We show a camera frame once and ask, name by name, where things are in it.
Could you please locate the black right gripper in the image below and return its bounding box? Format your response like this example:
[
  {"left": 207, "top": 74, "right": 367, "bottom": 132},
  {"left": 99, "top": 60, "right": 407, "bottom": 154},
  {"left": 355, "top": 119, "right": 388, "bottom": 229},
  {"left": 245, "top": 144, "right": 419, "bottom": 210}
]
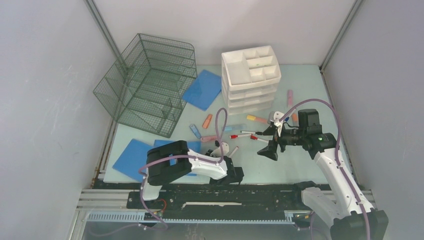
[{"left": 257, "top": 123, "right": 306, "bottom": 161}]

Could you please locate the blue folder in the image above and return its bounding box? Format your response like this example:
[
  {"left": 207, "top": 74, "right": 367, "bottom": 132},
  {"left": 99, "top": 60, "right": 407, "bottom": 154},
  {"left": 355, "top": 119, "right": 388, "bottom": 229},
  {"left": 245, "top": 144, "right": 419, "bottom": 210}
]
[
  {"left": 112, "top": 139, "right": 153, "bottom": 182},
  {"left": 153, "top": 139, "right": 201, "bottom": 177},
  {"left": 182, "top": 70, "right": 222, "bottom": 111}
]

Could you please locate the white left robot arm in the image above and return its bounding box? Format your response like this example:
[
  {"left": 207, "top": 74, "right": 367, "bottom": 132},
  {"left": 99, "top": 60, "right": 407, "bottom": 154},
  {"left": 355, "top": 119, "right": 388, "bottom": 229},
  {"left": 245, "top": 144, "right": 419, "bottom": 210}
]
[{"left": 138, "top": 140, "right": 244, "bottom": 208}]

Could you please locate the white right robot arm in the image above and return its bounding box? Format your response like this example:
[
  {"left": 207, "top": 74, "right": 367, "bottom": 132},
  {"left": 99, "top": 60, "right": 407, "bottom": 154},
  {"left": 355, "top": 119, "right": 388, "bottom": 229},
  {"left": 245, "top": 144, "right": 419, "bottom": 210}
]
[{"left": 258, "top": 109, "right": 389, "bottom": 240}]

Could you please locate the red cap marker lower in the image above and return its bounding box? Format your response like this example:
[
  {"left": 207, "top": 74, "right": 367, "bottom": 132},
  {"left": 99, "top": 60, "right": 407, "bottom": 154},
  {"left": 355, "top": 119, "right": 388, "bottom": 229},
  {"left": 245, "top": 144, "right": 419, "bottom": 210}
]
[{"left": 228, "top": 146, "right": 239, "bottom": 158}]

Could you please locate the yellow pink highlighter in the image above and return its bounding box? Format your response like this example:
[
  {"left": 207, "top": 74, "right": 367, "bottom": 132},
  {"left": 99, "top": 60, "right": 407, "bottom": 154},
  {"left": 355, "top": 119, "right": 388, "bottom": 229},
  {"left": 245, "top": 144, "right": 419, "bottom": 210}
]
[{"left": 246, "top": 114, "right": 268, "bottom": 124}]

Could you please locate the orange grey highlighter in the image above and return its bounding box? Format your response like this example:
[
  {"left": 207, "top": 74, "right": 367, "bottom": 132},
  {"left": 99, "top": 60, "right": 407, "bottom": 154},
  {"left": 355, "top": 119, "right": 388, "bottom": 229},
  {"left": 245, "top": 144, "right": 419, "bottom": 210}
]
[{"left": 291, "top": 113, "right": 299, "bottom": 125}]

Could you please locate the red cap marker upper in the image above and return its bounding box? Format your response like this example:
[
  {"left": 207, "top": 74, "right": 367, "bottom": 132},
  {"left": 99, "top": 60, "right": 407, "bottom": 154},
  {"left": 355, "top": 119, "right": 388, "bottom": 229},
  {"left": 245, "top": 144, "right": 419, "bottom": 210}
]
[{"left": 229, "top": 133, "right": 252, "bottom": 139}]

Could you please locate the pink correction tape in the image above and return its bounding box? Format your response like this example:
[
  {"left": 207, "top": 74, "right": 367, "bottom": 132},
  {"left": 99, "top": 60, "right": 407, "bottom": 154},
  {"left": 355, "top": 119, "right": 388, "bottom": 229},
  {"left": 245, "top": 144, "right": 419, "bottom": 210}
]
[{"left": 200, "top": 135, "right": 218, "bottom": 143}]

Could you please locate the blue transparent correction tape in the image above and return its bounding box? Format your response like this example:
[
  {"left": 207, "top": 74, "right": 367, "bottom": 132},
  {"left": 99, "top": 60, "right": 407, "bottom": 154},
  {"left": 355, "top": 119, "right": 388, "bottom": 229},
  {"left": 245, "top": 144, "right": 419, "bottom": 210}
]
[{"left": 189, "top": 124, "right": 202, "bottom": 139}]

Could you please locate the white plastic drawer organizer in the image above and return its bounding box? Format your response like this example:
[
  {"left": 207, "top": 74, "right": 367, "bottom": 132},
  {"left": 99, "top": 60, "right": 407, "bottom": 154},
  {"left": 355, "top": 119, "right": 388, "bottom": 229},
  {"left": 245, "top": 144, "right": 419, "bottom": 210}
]
[{"left": 221, "top": 45, "right": 282, "bottom": 115}]

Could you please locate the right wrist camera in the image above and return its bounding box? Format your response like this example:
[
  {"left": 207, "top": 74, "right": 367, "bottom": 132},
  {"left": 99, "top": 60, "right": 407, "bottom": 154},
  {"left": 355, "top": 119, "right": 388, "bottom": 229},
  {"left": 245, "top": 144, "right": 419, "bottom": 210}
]
[{"left": 267, "top": 111, "right": 285, "bottom": 130}]

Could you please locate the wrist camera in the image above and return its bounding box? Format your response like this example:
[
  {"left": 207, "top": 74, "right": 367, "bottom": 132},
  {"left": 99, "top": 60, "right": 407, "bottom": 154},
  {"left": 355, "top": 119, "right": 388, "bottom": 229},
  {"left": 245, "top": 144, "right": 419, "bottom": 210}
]
[
  {"left": 210, "top": 142, "right": 230, "bottom": 157},
  {"left": 267, "top": 111, "right": 285, "bottom": 130}
]

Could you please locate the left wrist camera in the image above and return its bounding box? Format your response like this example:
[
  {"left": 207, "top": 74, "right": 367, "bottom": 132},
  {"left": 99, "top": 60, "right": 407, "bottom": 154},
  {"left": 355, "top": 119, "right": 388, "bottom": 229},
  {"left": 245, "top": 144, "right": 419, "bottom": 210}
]
[{"left": 210, "top": 142, "right": 230, "bottom": 157}]

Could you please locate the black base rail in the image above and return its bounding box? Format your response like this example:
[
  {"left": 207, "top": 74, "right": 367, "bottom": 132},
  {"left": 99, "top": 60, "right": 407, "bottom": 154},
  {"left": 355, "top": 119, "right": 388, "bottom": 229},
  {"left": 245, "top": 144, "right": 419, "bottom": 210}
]
[{"left": 77, "top": 182, "right": 312, "bottom": 223}]

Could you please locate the green wire mesh rack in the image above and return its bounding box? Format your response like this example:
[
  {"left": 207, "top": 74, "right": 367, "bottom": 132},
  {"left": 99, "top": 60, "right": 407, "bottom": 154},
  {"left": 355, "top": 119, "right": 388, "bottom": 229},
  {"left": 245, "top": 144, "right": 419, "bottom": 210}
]
[{"left": 93, "top": 33, "right": 198, "bottom": 138}]

